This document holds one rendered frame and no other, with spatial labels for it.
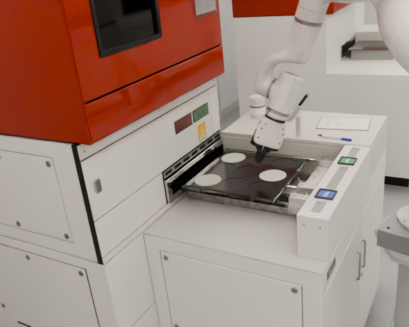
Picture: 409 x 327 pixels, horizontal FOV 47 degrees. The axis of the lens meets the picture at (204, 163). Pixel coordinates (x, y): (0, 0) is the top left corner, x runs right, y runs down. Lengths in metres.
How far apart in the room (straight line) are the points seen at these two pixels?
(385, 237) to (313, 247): 0.22
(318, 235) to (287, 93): 0.50
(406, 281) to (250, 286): 0.48
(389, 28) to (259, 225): 0.73
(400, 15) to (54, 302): 1.46
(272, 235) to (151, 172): 0.46
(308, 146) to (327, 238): 0.60
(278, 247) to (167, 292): 0.47
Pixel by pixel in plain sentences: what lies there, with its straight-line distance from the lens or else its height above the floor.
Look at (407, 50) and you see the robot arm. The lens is 1.42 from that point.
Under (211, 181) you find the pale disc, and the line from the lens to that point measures 1.76.
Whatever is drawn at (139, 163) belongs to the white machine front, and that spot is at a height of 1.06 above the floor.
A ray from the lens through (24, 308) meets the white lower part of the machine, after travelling 2.05.
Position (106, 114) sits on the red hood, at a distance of 1.36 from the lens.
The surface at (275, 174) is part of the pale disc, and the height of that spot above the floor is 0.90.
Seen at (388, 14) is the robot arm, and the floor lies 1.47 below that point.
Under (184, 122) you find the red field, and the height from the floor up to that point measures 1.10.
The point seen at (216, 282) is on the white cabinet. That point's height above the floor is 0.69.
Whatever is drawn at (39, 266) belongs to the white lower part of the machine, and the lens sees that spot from 1.80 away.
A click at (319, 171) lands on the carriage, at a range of 1.84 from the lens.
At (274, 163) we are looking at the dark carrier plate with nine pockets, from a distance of 1.87.
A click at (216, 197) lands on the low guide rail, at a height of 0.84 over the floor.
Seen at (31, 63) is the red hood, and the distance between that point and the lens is 1.39.
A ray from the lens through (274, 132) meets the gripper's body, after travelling 1.68.
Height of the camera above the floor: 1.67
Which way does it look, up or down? 24 degrees down
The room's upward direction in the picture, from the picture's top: 6 degrees counter-clockwise
